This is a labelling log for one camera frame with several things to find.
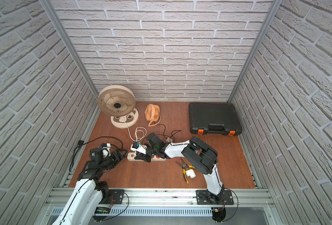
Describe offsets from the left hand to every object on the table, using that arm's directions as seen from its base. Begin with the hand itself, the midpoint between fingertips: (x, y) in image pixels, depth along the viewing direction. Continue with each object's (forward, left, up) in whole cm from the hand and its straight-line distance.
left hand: (122, 151), depth 84 cm
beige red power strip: (-2, -5, -4) cm, 6 cm away
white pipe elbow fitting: (-12, -41, -4) cm, 43 cm away
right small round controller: (-32, -55, -7) cm, 63 cm away
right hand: (-1, -10, -3) cm, 10 cm away
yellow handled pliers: (-8, -38, -5) cm, 39 cm away
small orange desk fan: (+26, -17, +5) cm, 32 cm away
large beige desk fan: (+26, +3, +17) cm, 31 cm away
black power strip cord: (+11, +33, -9) cm, 36 cm away
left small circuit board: (-29, +6, -8) cm, 31 cm away
